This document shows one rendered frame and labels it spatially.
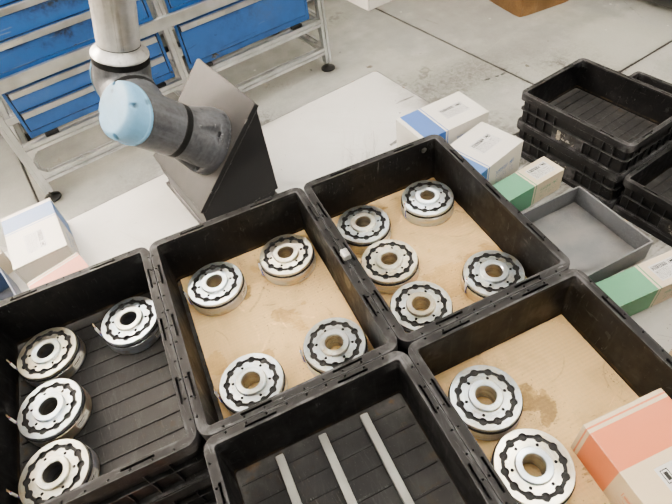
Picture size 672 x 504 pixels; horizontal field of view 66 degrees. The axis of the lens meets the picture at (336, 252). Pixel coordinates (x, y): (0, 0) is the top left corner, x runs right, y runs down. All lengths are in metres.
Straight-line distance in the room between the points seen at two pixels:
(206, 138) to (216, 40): 1.73
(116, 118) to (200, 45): 1.75
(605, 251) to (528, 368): 0.43
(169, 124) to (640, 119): 1.47
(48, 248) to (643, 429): 1.17
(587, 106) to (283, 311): 1.39
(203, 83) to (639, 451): 1.11
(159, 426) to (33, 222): 0.70
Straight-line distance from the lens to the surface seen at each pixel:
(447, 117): 1.38
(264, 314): 0.94
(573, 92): 2.07
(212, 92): 1.28
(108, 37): 1.18
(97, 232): 1.45
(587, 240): 1.23
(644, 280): 1.11
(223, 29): 2.85
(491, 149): 1.28
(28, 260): 1.33
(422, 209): 1.02
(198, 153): 1.16
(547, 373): 0.87
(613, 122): 1.95
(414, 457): 0.79
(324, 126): 1.54
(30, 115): 2.72
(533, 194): 1.26
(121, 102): 1.11
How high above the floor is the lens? 1.58
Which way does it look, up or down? 48 degrees down
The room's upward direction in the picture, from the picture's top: 10 degrees counter-clockwise
